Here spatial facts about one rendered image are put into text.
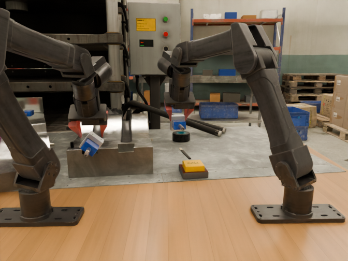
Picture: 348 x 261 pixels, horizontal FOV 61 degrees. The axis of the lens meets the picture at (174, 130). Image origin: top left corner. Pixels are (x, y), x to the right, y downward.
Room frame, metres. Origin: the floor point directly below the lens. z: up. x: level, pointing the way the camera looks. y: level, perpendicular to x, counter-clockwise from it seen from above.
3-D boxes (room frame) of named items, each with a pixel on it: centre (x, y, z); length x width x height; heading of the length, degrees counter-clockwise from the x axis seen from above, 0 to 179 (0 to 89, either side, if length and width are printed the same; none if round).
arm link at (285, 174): (0.63, -0.28, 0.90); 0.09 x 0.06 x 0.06; 128
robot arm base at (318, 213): (0.63, -0.29, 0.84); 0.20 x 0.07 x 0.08; 91
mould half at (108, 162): (1.11, 0.23, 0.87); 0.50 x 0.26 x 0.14; 8
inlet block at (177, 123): (1.00, -0.02, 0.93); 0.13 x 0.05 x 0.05; 9
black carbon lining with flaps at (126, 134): (1.09, 0.24, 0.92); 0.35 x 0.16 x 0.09; 8
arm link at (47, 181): (0.62, 0.31, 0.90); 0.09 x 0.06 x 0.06; 66
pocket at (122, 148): (0.89, 0.15, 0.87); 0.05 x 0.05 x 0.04; 8
